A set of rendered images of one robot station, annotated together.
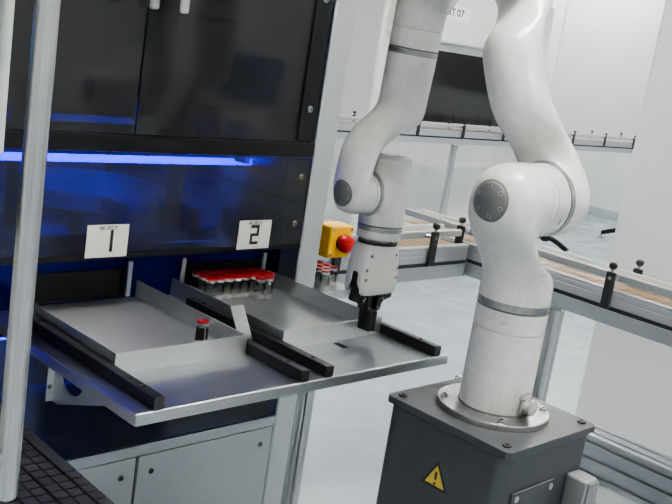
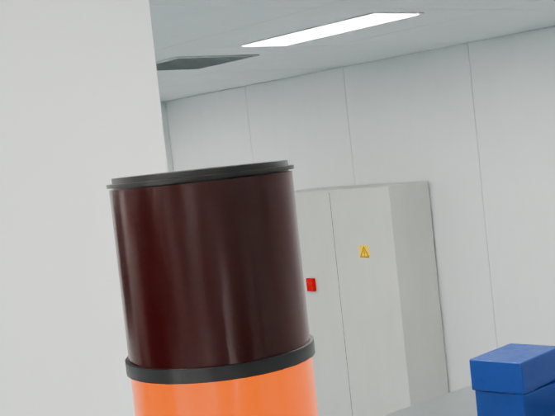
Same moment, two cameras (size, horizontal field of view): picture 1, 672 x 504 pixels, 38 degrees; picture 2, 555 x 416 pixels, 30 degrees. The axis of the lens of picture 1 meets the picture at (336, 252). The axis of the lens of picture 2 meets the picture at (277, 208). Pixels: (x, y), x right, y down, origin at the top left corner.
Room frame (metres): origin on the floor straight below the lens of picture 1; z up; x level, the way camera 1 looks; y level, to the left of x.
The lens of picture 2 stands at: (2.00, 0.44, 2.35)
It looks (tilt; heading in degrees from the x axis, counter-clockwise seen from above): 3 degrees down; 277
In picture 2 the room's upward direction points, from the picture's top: 6 degrees counter-clockwise
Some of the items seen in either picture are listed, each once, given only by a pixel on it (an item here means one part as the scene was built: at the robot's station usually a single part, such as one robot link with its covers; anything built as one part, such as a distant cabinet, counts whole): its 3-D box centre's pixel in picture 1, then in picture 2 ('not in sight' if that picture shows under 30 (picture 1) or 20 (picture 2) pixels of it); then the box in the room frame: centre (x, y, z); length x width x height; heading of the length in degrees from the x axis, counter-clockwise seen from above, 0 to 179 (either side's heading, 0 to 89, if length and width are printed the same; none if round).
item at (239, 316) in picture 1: (259, 333); not in sight; (1.62, 0.11, 0.91); 0.14 x 0.03 x 0.06; 47
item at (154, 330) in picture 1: (127, 322); not in sight; (1.60, 0.34, 0.90); 0.34 x 0.26 x 0.04; 46
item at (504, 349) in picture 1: (502, 357); not in sight; (1.56, -0.30, 0.95); 0.19 x 0.19 x 0.18
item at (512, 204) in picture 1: (515, 236); not in sight; (1.53, -0.28, 1.16); 0.19 x 0.12 x 0.24; 136
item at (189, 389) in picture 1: (227, 338); not in sight; (1.68, 0.17, 0.87); 0.70 x 0.48 x 0.02; 136
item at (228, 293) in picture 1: (240, 286); not in sight; (1.92, 0.18, 0.90); 0.18 x 0.02 x 0.05; 137
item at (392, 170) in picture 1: (383, 189); not in sight; (1.78, -0.07, 1.17); 0.09 x 0.08 x 0.13; 136
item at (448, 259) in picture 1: (367, 248); not in sight; (2.42, -0.08, 0.92); 0.69 x 0.16 x 0.16; 136
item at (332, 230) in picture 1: (330, 238); not in sight; (2.11, 0.02, 0.99); 0.08 x 0.07 x 0.07; 46
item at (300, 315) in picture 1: (274, 305); not in sight; (1.85, 0.10, 0.90); 0.34 x 0.26 x 0.04; 47
